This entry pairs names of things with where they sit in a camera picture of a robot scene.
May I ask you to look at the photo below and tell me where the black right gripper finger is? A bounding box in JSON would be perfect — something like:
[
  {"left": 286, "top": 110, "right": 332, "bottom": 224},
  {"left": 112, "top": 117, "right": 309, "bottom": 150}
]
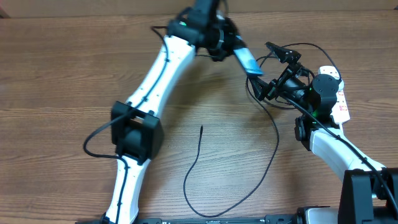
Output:
[
  {"left": 249, "top": 77, "right": 269, "bottom": 101},
  {"left": 266, "top": 42, "right": 302, "bottom": 64}
]

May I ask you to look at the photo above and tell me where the blue smartphone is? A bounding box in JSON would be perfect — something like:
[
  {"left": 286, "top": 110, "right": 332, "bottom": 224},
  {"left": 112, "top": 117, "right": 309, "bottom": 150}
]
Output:
[{"left": 233, "top": 35, "right": 264, "bottom": 77}]

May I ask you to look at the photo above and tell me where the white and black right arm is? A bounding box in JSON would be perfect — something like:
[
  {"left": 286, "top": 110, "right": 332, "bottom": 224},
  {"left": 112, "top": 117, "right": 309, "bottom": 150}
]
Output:
[{"left": 248, "top": 42, "right": 397, "bottom": 223}]

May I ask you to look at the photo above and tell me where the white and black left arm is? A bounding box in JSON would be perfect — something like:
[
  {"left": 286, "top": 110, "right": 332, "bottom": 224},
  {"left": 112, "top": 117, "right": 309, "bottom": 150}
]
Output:
[{"left": 99, "top": 1, "right": 236, "bottom": 223}]

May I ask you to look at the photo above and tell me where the white charger adapter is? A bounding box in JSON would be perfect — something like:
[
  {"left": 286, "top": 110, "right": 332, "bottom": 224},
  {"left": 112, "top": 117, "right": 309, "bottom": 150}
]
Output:
[{"left": 337, "top": 79, "right": 345, "bottom": 91}]

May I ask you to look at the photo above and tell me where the white power strip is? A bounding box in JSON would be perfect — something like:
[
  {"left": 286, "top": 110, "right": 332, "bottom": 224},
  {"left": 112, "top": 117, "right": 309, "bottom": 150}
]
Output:
[{"left": 318, "top": 65, "right": 350, "bottom": 125}]

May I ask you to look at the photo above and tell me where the black charging cable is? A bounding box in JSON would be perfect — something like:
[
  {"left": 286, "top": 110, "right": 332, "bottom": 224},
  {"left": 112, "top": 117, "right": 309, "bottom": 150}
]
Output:
[{"left": 182, "top": 42, "right": 343, "bottom": 218}]

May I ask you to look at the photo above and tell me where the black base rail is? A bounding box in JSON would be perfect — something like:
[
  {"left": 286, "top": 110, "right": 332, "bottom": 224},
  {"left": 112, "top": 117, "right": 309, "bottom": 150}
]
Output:
[{"left": 74, "top": 213, "right": 301, "bottom": 224}]

